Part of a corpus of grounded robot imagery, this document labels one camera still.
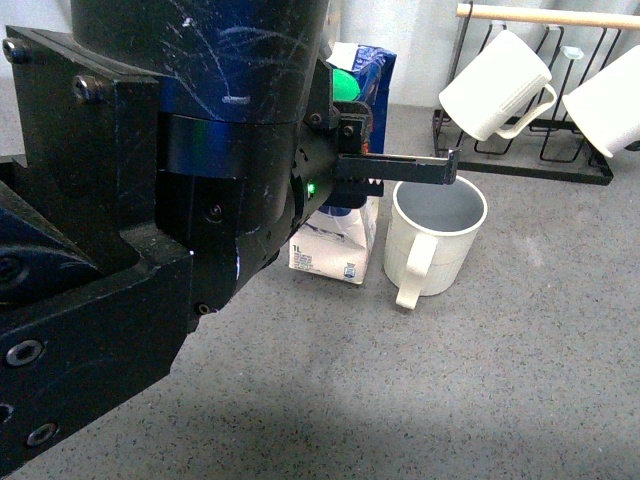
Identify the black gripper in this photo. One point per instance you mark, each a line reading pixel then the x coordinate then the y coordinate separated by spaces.
pixel 322 172

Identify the white ribbed mug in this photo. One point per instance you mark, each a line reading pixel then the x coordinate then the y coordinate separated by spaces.
pixel 495 85
pixel 430 233

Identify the blue white milk carton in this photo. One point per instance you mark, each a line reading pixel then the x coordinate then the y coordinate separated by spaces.
pixel 337 242

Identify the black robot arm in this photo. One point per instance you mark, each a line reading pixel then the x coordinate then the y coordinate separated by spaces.
pixel 171 149

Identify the white cup hanging right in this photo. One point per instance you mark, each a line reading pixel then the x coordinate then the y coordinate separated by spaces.
pixel 605 108

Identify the white ribbed mug hanging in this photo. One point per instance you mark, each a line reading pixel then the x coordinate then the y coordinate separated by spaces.
pixel 495 85

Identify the black wire mug rack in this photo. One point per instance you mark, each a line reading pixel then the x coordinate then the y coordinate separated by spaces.
pixel 575 46

